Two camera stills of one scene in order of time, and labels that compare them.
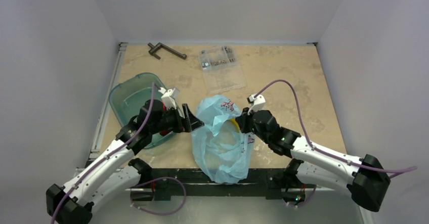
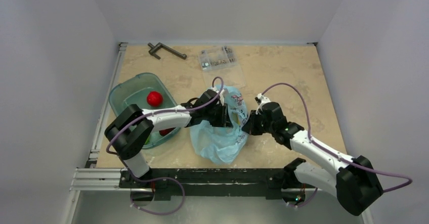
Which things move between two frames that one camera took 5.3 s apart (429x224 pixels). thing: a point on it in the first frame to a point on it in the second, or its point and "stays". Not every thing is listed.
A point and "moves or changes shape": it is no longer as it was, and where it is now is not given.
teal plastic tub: x=127 y=99 stays
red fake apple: x=164 y=132 stays
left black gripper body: x=170 y=120 to x=216 y=117
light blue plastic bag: x=219 y=147 moves or changes shape
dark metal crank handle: x=159 y=45 stays
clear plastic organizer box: x=221 y=70 stays
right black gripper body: x=245 y=122 to x=254 y=123
